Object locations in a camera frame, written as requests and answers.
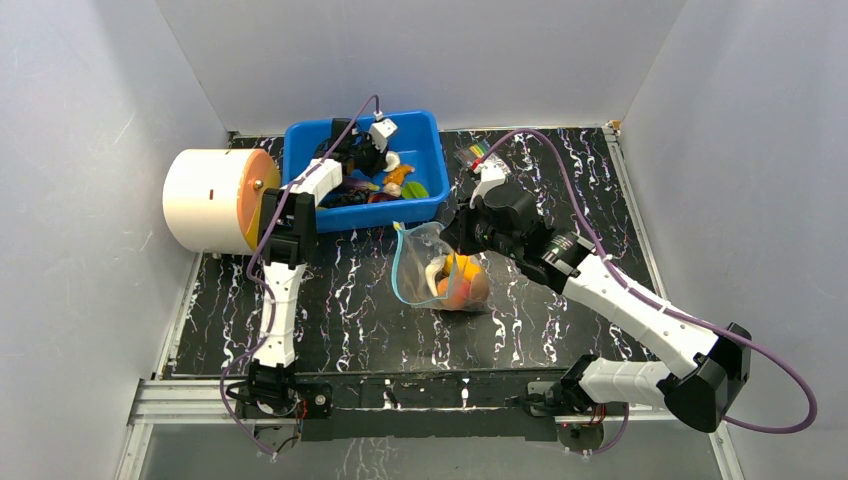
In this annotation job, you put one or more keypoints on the round white brown slice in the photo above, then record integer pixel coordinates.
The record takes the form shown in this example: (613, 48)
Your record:
(479, 289)

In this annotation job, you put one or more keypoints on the clear zip top bag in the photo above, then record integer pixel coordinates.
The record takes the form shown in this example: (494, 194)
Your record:
(415, 248)

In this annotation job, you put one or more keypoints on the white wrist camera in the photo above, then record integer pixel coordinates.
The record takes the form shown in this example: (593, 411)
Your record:
(381, 131)
(491, 173)

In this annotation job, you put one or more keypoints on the green leaf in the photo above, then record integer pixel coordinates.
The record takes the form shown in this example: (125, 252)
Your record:
(413, 190)

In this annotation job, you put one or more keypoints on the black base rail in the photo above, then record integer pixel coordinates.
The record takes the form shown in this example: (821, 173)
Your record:
(530, 403)

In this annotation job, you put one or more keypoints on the pack of coloured markers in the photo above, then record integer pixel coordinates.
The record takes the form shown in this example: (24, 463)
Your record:
(468, 157)

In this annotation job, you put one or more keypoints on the white cylinder container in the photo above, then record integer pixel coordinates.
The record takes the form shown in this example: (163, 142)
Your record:
(211, 198)

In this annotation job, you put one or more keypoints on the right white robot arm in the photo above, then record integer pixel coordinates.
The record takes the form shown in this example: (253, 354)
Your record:
(700, 369)

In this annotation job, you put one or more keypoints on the white garlic mushroom toy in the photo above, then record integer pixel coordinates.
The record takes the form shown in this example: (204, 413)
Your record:
(432, 271)

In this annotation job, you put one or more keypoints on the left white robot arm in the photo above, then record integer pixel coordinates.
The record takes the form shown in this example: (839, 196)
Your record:
(287, 239)

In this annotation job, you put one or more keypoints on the blue plastic bin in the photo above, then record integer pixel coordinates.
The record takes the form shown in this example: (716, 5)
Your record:
(416, 142)

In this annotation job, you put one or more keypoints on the black grape bunch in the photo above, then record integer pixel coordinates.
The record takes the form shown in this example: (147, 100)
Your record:
(349, 198)

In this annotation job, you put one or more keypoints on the white oyster mushroom toy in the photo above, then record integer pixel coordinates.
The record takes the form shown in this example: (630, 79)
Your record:
(392, 160)

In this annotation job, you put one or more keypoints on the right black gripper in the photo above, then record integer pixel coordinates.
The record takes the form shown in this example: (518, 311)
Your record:
(466, 229)

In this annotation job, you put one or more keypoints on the purple eggplant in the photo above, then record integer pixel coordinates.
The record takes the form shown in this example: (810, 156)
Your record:
(351, 183)

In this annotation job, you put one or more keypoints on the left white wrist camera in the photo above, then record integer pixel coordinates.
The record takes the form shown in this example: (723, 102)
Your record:
(381, 131)

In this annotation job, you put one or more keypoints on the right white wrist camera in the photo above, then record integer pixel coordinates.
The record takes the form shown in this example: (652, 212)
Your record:
(491, 173)

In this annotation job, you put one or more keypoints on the orange peach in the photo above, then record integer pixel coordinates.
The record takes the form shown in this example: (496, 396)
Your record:
(454, 294)

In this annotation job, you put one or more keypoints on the orange starfish cookie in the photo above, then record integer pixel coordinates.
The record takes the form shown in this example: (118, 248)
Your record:
(398, 174)

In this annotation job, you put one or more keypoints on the small beige mushroom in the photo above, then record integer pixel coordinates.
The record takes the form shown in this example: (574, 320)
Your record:
(392, 191)

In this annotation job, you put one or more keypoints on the yellow bell pepper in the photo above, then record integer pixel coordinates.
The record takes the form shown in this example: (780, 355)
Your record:
(465, 266)

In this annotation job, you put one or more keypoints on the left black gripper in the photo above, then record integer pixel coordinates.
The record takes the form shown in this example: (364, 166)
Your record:
(380, 159)

